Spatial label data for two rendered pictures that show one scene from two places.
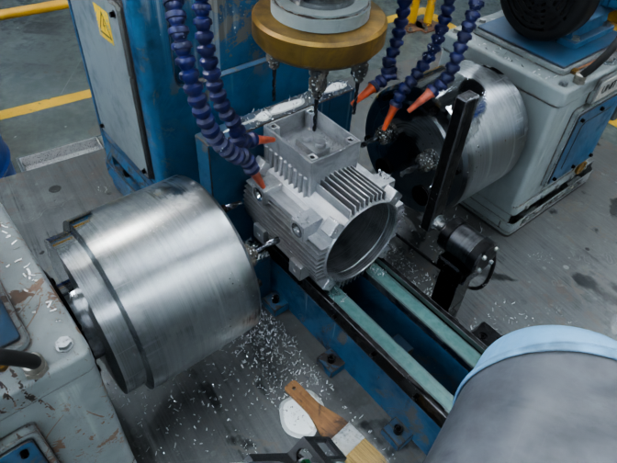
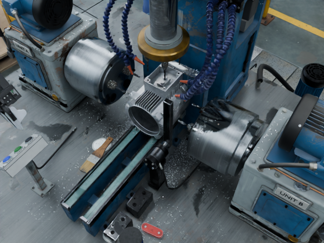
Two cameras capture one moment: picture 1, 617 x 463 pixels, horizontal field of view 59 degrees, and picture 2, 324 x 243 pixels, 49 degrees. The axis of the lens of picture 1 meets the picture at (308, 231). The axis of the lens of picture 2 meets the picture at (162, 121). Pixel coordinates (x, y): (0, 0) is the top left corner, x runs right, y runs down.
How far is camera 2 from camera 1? 116 cm
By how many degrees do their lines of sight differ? 49
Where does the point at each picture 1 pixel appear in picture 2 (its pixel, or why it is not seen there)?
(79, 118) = (307, 44)
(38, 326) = (54, 45)
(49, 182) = not seen: hidden behind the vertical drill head
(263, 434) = (91, 136)
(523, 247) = (223, 220)
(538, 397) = not seen: outside the picture
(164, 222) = (95, 53)
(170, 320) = (74, 73)
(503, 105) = (226, 140)
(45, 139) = (283, 40)
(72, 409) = (48, 67)
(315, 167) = (145, 83)
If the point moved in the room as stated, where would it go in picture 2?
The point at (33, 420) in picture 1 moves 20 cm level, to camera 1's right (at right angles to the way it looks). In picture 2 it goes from (41, 60) to (42, 95)
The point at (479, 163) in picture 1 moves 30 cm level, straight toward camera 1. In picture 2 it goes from (195, 145) to (112, 137)
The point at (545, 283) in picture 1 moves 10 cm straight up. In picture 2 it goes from (201, 231) to (203, 221)
